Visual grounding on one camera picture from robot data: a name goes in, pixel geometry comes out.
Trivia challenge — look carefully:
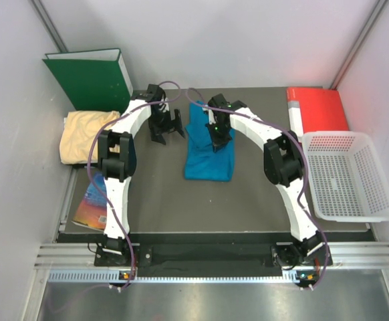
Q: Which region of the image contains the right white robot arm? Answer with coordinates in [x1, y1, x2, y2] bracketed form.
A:
[202, 94, 330, 267]

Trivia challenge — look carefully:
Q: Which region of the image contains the green ring binder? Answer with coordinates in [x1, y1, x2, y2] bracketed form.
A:
[43, 48, 133, 113]

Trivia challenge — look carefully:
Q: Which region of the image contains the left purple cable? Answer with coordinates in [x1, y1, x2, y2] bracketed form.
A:
[86, 80, 182, 292]

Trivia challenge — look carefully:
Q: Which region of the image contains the white slotted cable duct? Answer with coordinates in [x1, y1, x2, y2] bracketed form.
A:
[47, 269, 319, 284]

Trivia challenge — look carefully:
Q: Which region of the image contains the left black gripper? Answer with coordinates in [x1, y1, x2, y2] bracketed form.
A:
[147, 108, 184, 144]

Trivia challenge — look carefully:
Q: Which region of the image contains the blue t shirt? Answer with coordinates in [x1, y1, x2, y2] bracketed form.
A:
[184, 103, 235, 182]

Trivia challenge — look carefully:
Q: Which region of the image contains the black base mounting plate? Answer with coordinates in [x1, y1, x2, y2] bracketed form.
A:
[95, 243, 326, 274]

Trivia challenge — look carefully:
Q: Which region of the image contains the folded cream t shirt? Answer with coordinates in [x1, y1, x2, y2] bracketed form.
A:
[59, 111, 120, 165]

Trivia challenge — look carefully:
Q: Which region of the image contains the colourful book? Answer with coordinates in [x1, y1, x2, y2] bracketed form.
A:
[71, 171, 108, 233]

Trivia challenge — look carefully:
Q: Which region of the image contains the red folder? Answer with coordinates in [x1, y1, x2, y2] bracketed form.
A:
[286, 87, 349, 140]

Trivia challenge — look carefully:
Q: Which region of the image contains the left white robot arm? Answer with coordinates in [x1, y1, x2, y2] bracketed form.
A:
[94, 84, 185, 269]

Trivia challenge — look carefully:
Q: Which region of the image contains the white plastic basket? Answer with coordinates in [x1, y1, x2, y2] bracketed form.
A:
[301, 131, 389, 223]

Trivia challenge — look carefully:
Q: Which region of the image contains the aluminium rail frame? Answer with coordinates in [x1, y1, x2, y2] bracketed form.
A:
[35, 241, 389, 270]

